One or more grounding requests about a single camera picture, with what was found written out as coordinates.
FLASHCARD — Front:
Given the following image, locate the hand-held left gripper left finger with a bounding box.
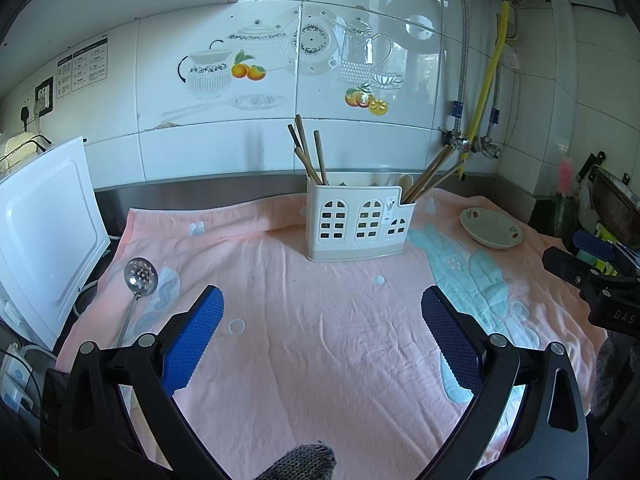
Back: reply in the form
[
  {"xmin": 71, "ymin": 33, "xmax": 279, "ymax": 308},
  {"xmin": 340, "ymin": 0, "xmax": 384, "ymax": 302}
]
[{"xmin": 54, "ymin": 284, "xmax": 225, "ymax": 480}]

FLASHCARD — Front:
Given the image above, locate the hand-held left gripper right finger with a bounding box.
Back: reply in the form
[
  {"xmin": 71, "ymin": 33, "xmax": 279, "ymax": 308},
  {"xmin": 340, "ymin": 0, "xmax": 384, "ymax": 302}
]
[{"xmin": 420, "ymin": 284, "xmax": 591, "ymax": 480}]

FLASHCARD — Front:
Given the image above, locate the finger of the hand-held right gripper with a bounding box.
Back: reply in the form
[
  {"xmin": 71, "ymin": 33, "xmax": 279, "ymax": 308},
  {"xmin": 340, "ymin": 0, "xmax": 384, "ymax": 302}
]
[
  {"xmin": 572, "ymin": 229, "xmax": 619, "ymax": 262},
  {"xmin": 541, "ymin": 245, "xmax": 609, "ymax": 289}
]

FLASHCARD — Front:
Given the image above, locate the white plastic utensil holder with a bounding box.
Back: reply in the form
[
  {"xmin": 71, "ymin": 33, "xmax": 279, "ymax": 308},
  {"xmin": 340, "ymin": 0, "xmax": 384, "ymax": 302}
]
[{"xmin": 306, "ymin": 180, "xmax": 416, "ymax": 262}]

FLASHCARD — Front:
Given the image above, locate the person's right hand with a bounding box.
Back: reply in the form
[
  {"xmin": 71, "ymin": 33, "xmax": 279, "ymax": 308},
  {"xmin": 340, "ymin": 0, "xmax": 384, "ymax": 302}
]
[{"xmin": 592, "ymin": 332, "xmax": 624, "ymax": 414}]

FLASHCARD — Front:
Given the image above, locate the person's left hand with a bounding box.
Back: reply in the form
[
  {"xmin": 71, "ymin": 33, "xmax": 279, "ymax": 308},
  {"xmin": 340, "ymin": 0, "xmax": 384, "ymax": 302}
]
[{"xmin": 257, "ymin": 443, "xmax": 336, "ymax": 480}]

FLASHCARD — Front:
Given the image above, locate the glass jar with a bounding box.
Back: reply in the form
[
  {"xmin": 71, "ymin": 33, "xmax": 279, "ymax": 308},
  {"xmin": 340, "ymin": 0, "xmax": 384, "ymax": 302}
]
[{"xmin": 554, "ymin": 194, "xmax": 581, "ymax": 238}]

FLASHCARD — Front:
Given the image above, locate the metal wok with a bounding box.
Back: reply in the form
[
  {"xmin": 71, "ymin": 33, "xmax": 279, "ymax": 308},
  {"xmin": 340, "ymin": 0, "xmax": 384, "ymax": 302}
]
[{"xmin": 590, "ymin": 165, "xmax": 640, "ymax": 248}]

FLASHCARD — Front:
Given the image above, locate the metal slotted spoon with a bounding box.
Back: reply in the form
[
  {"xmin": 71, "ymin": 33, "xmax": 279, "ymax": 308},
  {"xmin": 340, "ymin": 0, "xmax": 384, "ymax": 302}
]
[{"xmin": 116, "ymin": 256, "xmax": 160, "ymax": 348}]

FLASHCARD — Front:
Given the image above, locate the pink bottle brush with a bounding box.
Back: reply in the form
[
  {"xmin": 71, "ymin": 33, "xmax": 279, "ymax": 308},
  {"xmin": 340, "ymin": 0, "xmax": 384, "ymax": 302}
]
[{"xmin": 559, "ymin": 157, "xmax": 575, "ymax": 198}]

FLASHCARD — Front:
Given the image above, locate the white floral ceramic bowl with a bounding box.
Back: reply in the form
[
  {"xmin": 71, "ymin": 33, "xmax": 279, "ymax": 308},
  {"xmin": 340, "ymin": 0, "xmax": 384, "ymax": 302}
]
[{"xmin": 460, "ymin": 207, "xmax": 524, "ymax": 250}]

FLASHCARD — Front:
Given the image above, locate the pink printed towel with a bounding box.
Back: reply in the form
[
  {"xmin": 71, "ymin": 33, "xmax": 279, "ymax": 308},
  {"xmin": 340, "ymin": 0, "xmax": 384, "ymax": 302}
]
[{"xmin": 55, "ymin": 187, "xmax": 601, "ymax": 480}]

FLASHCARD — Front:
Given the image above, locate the metal water valve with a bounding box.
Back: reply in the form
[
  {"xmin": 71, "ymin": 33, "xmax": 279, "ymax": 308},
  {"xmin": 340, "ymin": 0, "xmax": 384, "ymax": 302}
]
[{"xmin": 477, "ymin": 135, "xmax": 502, "ymax": 161}]

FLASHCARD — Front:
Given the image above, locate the white plastic cutting board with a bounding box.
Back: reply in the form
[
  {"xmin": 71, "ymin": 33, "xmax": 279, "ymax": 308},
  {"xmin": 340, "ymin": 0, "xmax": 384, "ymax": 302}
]
[{"xmin": 0, "ymin": 135, "xmax": 112, "ymax": 352}]

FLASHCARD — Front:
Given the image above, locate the white power strip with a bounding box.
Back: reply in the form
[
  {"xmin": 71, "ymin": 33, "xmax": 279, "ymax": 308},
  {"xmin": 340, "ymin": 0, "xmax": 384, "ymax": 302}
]
[{"xmin": 0, "ymin": 345, "xmax": 36, "ymax": 416}]

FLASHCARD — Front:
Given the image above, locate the red-handled water valve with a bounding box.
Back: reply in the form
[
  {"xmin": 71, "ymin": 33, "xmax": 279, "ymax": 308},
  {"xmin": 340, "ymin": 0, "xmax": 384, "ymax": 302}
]
[{"xmin": 440, "ymin": 127, "xmax": 473, "ymax": 156}]

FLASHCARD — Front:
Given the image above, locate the metal flexible hose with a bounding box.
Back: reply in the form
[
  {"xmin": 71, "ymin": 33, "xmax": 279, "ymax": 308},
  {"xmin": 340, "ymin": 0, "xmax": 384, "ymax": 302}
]
[
  {"xmin": 487, "ymin": 35, "xmax": 518, "ymax": 141},
  {"xmin": 447, "ymin": 0, "xmax": 471, "ymax": 133}
]

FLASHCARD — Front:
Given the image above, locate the yellow gas hose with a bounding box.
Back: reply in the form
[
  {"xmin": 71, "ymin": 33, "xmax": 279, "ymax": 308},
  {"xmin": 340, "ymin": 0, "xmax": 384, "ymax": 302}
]
[{"xmin": 457, "ymin": 0, "xmax": 516, "ymax": 181}]

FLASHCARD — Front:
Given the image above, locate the black plug with cable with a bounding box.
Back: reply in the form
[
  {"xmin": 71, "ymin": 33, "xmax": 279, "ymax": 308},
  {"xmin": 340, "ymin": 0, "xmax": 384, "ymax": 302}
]
[{"xmin": 0, "ymin": 104, "xmax": 53, "ymax": 161}]

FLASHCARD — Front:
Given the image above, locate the wall power outlet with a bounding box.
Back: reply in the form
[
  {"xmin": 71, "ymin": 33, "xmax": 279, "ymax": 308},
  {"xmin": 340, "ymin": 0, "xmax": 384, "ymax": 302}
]
[{"xmin": 34, "ymin": 76, "xmax": 55, "ymax": 116}]

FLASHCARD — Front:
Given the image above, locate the wall label sticker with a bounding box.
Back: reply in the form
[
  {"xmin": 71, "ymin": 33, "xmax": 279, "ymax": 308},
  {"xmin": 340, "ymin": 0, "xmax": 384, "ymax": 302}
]
[{"xmin": 56, "ymin": 44, "xmax": 108, "ymax": 100}]

